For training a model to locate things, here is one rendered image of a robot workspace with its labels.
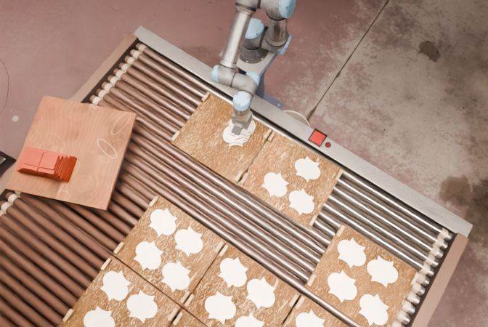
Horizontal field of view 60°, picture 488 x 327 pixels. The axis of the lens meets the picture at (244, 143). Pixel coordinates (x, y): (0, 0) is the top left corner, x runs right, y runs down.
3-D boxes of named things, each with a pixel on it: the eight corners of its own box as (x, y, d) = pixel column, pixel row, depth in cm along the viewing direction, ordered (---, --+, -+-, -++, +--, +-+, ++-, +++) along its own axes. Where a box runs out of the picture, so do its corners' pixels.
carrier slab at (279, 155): (274, 131, 222) (274, 130, 220) (343, 171, 214) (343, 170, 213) (238, 186, 212) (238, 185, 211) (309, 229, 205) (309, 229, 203)
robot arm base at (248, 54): (245, 33, 246) (245, 24, 236) (269, 43, 244) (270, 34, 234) (234, 54, 241) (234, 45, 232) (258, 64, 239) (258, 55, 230)
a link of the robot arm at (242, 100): (253, 92, 187) (246, 109, 184) (253, 102, 197) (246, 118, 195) (237, 86, 188) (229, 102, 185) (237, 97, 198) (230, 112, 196)
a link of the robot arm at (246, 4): (240, -28, 179) (207, 81, 192) (264, -21, 177) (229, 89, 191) (245, -24, 190) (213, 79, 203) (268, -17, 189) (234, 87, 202)
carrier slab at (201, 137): (209, 92, 230) (208, 91, 228) (272, 131, 222) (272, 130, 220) (171, 143, 220) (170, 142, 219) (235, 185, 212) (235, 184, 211)
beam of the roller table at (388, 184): (142, 30, 251) (140, 25, 245) (467, 227, 211) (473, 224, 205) (133, 41, 248) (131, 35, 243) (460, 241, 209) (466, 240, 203)
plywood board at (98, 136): (45, 97, 218) (43, 95, 217) (137, 115, 214) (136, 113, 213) (7, 189, 202) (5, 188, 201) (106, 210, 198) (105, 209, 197)
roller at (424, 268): (119, 70, 240) (117, 66, 235) (432, 269, 203) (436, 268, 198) (114, 76, 238) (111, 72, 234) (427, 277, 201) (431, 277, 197)
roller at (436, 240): (136, 51, 244) (133, 46, 239) (445, 243, 207) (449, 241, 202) (130, 57, 242) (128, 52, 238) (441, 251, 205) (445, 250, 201)
